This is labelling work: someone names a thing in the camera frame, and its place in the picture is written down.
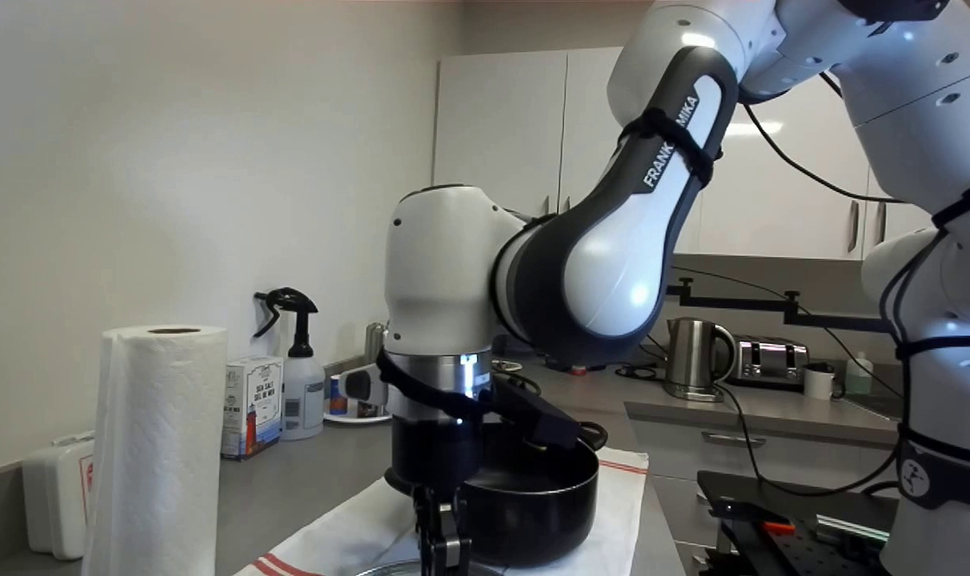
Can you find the white mug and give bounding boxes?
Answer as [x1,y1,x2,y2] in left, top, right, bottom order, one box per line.
[804,368,839,400]

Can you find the white tissue box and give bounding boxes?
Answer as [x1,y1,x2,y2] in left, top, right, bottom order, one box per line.
[24,436,93,561]

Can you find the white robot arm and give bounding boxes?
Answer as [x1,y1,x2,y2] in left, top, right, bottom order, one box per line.
[377,0,970,576]

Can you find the white upper kitchen cabinets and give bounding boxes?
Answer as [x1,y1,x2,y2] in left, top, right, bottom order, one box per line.
[431,47,927,261]

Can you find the small blue red can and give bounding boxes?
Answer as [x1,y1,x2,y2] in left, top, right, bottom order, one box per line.
[327,375,349,416]

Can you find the steel toaster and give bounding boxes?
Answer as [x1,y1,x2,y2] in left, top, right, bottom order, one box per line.
[733,335,809,388]

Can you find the steel electric kettle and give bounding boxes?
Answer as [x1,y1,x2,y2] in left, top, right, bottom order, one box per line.
[667,318,737,404]

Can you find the black cooking pot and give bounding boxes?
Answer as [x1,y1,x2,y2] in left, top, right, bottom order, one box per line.
[436,422,608,576]

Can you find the white paper towel roll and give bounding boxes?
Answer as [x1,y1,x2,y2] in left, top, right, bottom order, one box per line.
[84,328,226,576]

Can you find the white plate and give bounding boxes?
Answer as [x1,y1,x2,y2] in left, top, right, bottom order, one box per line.
[325,414,391,427]

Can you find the white spray bottle black nozzle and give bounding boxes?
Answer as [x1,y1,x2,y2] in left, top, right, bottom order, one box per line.
[257,288,327,443]

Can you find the white carton box red label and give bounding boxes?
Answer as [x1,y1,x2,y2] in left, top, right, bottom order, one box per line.
[222,358,283,460]

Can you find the black clamp red handle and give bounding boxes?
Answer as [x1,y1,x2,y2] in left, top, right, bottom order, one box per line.
[716,502,809,541]

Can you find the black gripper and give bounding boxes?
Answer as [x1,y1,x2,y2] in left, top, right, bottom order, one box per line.
[389,419,486,576]

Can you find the white striped kitchen towel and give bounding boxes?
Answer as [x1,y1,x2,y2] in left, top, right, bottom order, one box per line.
[233,448,651,576]

